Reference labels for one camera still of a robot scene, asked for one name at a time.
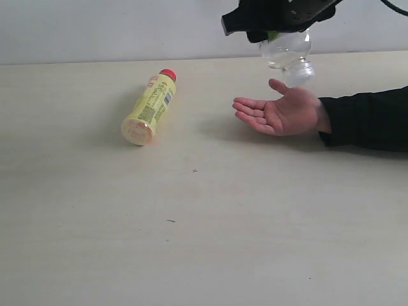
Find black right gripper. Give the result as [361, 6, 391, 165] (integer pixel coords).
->
[221, 0, 340, 43]

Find clear tea bottle green apple label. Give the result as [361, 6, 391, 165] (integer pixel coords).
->
[259, 29, 315, 87]

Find yellow bottle with red cap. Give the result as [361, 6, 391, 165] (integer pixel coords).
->
[120, 69, 177, 146]

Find person's open hand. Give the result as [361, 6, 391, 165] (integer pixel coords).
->
[233, 78, 332, 136]

